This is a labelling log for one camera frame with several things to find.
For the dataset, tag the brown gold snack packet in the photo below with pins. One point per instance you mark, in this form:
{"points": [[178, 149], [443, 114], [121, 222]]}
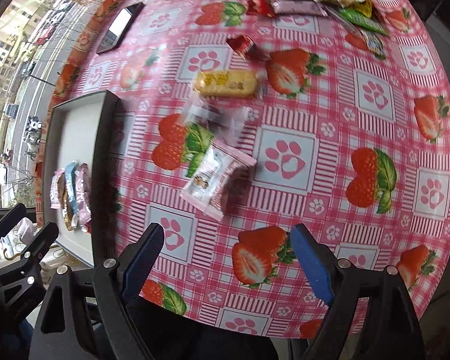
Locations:
{"points": [[66, 210]]}

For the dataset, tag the clear dark snack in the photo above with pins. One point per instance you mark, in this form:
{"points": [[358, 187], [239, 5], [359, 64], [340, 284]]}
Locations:
{"points": [[226, 124]]}

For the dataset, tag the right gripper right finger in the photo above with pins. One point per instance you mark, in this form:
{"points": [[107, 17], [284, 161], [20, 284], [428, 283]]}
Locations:
{"points": [[391, 328]]}

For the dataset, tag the light blue snack packet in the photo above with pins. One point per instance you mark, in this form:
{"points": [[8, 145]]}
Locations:
{"points": [[72, 205]]}

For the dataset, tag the pink mauve snack bar packet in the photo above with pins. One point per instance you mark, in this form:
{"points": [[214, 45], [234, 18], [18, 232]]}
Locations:
{"points": [[82, 194]]}

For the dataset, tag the yellow snack packet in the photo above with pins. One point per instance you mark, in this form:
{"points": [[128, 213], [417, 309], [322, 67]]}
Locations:
{"points": [[365, 8]]}

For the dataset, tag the grey cardboard box tray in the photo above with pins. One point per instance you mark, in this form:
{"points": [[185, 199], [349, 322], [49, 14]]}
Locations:
{"points": [[80, 130]]}

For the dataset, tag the strawberry paw print tablecloth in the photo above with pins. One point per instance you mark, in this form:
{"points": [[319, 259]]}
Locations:
{"points": [[352, 143]]}

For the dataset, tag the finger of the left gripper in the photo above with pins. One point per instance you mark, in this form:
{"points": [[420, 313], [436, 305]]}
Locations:
{"points": [[40, 245], [12, 218]]}

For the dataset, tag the green snack packet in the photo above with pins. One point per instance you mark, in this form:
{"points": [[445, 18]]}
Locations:
{"points": [[356, 18]]}

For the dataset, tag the yellow biscuit packet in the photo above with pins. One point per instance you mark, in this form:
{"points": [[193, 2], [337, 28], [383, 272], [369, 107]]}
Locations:
{"points": [[227, 84]]}

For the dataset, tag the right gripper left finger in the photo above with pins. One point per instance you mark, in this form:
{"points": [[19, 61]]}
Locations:
{"points": [[84, 314]]}

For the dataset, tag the pink white snack packet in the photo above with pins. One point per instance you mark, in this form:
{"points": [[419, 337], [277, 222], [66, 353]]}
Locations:
{"points": [[207, 188], [57, 189]]}

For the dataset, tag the small red candy packet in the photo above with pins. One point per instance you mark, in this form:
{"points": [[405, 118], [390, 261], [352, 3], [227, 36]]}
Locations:
{"points": [[246, 48]]}

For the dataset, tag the long mauve snack bar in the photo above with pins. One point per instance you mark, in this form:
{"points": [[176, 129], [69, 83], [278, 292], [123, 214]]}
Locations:
{"points": [[298, 7]]}

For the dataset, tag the red snack packet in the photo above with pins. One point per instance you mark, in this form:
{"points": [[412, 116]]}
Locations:
{"points": [[88, 227]]}

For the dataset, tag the black smartphone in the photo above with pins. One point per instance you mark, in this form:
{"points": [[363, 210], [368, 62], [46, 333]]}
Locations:
{"points": [[119, 27]]}

